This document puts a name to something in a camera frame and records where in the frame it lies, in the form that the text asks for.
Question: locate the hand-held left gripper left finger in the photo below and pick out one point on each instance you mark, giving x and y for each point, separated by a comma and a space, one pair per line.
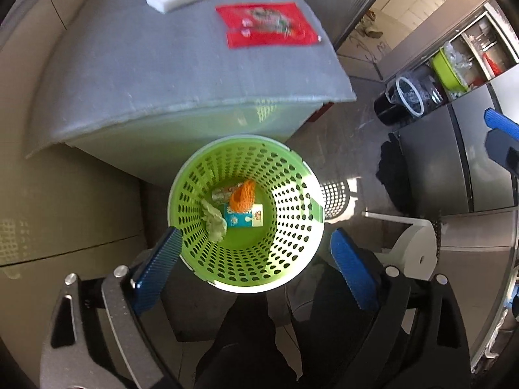
158, 275

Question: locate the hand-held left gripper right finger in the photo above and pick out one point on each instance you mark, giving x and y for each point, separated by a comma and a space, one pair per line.
354, 271

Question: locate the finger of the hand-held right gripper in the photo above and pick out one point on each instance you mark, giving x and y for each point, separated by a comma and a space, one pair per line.
499, 118

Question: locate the green perforated plastic basket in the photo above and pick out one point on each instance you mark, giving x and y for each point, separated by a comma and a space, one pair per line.
263, 236

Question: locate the red snack packet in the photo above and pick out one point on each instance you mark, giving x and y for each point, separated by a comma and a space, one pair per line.
263, 24

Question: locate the white stool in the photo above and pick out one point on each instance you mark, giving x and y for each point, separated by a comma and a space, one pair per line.
417, 247

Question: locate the stainless steel cabinet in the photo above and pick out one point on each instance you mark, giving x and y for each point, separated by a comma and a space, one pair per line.
438, 162

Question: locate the green plastic basin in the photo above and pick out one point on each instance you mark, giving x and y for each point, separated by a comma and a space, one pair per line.
442, 67

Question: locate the crumpled green tissue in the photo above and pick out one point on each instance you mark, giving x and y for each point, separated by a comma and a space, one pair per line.
215, 221

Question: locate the silver foil wrapper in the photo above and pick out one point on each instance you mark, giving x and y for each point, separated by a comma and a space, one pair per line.
221, 194

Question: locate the blue and white carton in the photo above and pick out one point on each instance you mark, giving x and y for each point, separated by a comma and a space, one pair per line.
245, 219

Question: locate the black bucket with clear liner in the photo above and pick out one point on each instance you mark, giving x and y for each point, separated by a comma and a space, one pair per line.
387, 109

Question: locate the orange mesh net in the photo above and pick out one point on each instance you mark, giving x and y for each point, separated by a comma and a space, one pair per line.
243, 196

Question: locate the brown shoe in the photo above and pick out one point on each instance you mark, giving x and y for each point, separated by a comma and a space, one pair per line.
371, 15
373, 31

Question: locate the white covered table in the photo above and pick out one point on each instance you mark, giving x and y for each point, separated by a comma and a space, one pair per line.
121, 69

